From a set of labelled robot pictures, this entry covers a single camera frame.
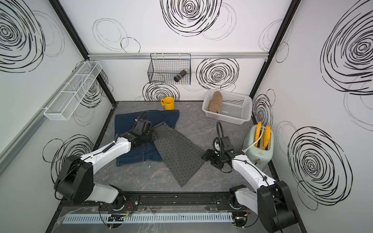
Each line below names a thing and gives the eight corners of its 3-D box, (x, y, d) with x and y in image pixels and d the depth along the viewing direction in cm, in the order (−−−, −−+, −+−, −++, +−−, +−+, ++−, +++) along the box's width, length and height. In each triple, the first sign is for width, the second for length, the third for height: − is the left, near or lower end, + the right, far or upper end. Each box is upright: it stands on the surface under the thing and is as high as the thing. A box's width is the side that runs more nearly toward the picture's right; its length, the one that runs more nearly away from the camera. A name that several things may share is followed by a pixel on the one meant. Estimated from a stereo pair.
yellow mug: (167, 112, 114) (166, 106, 108) (162, 105, 119) (161, 99, 113) (176, 108, 117) (176, 101, 111) (171, 101, 122) (170, 95, 116)
